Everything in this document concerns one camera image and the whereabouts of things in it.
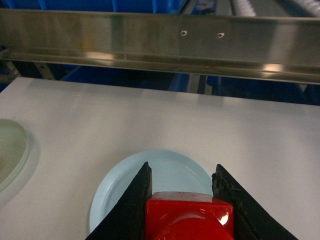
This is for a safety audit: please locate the red toy block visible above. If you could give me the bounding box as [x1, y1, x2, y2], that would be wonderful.
[144, 191, 235, 240]

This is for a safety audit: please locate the light blue plate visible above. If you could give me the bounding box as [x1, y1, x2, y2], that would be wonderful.
[89, 149, 213, 232]

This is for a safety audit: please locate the light green plate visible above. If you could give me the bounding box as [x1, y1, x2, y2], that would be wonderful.
[0, 118, 30, 191]

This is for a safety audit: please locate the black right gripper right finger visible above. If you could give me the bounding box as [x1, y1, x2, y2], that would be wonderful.
[211, 164, 297, 240]

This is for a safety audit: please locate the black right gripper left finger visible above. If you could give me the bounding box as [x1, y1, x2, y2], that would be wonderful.
[87, 162, 153, 240]

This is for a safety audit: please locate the stainless steel shelf rail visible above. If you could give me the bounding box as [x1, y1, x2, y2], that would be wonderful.
[0, 8, 320, 84]

